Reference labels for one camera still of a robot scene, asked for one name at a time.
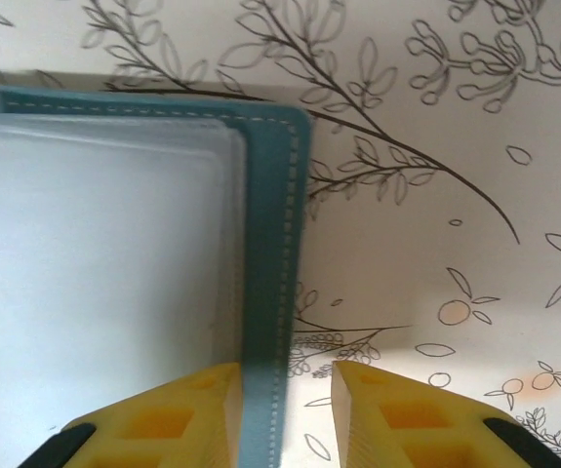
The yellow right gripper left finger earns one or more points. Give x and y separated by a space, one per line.
163 424

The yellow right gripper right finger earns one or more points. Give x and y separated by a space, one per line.
407 424

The teal leather card holder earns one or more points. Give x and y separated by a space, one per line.
114 244

